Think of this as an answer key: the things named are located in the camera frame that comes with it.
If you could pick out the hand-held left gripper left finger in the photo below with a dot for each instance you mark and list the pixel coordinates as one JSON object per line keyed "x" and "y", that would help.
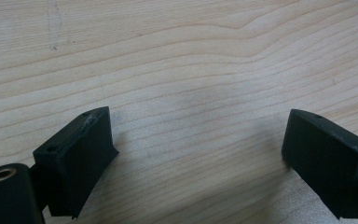
{"x": 74, "y": 161}

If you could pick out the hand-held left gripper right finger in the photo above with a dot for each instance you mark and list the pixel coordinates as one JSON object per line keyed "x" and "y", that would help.
{"x": 329, "y": 158}

